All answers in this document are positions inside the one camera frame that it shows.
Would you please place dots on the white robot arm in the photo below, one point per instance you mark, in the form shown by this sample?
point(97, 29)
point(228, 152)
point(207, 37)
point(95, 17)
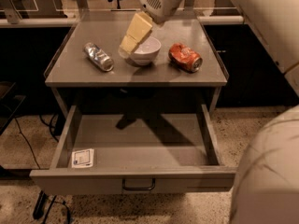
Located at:
point(265, 72)

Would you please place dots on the silver crushed redbull can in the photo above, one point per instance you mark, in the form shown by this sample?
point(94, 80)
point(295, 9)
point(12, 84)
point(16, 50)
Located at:
point(98, 57)

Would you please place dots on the open grey top drawer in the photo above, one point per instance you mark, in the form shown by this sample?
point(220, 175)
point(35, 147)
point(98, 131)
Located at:
point(179, 151)

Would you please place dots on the white label sticker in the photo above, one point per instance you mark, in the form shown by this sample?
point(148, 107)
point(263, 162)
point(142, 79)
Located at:
point(82, 158)

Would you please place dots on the white ceramic bowl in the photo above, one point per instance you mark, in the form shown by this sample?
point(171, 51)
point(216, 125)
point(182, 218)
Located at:
point(146, 52)

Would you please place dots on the black drawer handle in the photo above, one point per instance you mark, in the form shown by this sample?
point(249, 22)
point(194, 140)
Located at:
point(138, 184)

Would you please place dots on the orange crushed soda can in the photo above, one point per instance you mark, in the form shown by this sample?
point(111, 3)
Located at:
point(185, 57)

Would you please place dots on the grey metal cabinet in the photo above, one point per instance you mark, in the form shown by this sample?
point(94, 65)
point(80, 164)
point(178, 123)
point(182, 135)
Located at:
point(107, 28)

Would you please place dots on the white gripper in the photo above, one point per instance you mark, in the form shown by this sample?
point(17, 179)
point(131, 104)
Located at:
point(154, 2)

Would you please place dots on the dark side table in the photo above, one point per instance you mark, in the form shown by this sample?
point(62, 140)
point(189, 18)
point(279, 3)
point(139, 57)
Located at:
point(10, 102)

